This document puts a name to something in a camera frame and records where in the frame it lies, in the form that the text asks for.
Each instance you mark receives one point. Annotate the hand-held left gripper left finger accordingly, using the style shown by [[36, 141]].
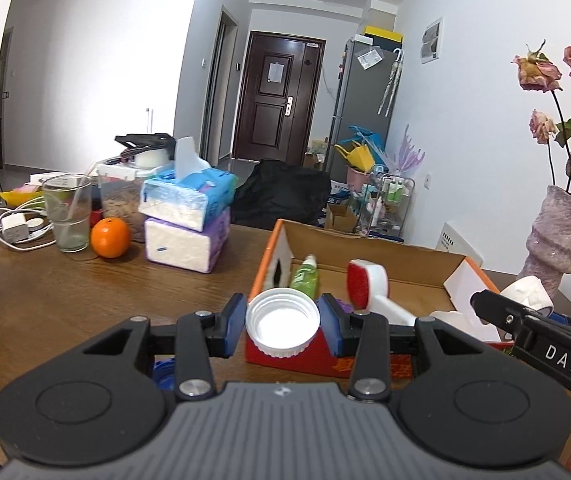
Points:
[[235, 320]]

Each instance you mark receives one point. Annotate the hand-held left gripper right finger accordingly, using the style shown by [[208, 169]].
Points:
[[329, 325]]

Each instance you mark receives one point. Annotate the white tape roll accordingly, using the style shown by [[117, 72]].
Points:
[[528, 292]]

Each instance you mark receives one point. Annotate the white screw lid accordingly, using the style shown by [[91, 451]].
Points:
[[283, 317]]

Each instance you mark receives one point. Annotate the green plastic bottle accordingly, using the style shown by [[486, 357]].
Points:
[[305, 280]]

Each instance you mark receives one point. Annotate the white rounded object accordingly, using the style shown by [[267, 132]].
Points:
[[460, 325]]

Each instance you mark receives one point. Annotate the red and white brush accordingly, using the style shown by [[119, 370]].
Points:
[[375, 285]]

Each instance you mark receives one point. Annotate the white leaning board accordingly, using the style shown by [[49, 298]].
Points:
[[458, 245]]

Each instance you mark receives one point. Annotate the grey vase with dried roses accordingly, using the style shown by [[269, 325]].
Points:
[[558, 240]]

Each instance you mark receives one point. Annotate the purple tissue pack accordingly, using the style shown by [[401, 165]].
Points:
[[180, 250]]

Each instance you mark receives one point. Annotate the blue bottle cap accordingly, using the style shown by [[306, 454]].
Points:
[[164, 377]]

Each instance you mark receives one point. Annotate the small brown cardboard box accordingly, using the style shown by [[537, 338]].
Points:
[[340, 217]]

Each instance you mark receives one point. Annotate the metal rack with bottles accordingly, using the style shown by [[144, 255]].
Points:
[[388, 205]]

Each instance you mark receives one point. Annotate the blue tissue pack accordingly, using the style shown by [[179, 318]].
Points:
[[200, 190]]

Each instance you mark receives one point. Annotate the black bag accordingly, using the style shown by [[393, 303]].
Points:
[[285, 190]]

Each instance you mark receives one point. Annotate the orange fruit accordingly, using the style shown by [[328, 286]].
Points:
[[110, 238]]

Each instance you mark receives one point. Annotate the pink flower pot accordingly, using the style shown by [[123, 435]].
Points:
[[358, 177]]

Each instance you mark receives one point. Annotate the clear container with cereal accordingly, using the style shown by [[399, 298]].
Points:
[[120, 200]]

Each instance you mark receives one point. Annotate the yellow plastic toy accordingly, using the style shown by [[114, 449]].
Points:
[[358, 157]]

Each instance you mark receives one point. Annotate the purple feather decoration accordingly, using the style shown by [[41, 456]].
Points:
[[408, 152]]

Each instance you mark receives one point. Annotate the white bowl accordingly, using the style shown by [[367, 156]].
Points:
[[151, 158]]

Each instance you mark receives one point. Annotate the blue plastic toy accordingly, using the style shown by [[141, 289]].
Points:
[[365, 136]]

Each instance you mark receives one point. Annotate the dark brown entrance door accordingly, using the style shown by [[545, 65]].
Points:
[[260, 125]]

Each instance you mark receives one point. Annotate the clear drinking glass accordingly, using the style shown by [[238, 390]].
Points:
[[67, 215]]

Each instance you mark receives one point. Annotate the black clamp tool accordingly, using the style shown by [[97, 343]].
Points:
[[145, 140]]

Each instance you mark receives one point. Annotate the grey refrigerator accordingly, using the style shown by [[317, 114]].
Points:
[[360, 105]]

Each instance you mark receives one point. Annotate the flat white box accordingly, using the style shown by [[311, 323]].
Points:
[[55, 178]]

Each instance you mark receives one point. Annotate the white power charger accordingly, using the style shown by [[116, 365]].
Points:
[[13, 226]]

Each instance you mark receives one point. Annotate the hanging folded umbrella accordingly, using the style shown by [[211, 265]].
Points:
[[390, 82]]

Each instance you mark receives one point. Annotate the paper sheet on refrigerator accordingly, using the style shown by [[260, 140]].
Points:
[[370, 59]]

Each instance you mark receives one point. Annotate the yellow and blue box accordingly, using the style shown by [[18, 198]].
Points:
[[384, 34]]

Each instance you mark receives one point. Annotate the dark interior door frame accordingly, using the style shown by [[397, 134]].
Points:
[[210, 90]]

